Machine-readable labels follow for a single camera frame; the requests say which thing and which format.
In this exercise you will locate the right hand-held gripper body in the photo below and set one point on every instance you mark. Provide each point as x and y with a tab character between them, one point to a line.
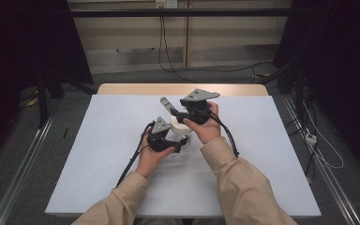
198	109

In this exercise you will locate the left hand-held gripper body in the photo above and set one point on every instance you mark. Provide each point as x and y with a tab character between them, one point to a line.
160	139

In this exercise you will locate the clear cup with white lid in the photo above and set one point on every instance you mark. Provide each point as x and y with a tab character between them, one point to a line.
179	127

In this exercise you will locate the person's right hand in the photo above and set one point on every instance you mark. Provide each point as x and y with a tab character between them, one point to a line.
207	131

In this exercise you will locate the person's left hand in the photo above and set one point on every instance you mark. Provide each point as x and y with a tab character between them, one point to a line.
148	161

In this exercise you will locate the white table mat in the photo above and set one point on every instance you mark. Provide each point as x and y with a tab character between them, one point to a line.
106	140

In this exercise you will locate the black metal stand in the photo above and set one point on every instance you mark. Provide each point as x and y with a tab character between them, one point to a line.
43	100
289	76

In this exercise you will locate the white power strip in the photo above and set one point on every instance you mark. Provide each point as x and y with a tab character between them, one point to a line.
311	139

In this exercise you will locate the black curtain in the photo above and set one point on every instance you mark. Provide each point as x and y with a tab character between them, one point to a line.
340	47
18	47

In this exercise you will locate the black horizontal frame bar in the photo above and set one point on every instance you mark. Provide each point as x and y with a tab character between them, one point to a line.
181	12

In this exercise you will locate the white wall socket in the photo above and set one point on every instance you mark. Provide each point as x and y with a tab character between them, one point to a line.
167	3

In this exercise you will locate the metal floor rail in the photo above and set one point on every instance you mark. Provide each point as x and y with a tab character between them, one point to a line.
18	181
331	181

